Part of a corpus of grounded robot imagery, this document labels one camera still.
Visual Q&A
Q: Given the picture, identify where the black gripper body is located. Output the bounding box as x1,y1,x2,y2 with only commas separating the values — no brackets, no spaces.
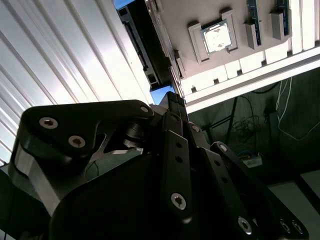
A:
48,147,251,240

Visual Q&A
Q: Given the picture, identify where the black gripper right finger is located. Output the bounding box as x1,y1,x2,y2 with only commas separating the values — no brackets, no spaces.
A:
177,96,310,240

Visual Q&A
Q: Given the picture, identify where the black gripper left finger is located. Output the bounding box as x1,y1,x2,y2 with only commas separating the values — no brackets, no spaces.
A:
8,91,194,225

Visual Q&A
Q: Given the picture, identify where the hard disk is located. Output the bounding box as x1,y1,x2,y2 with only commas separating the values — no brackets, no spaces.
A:
113,0,187,106

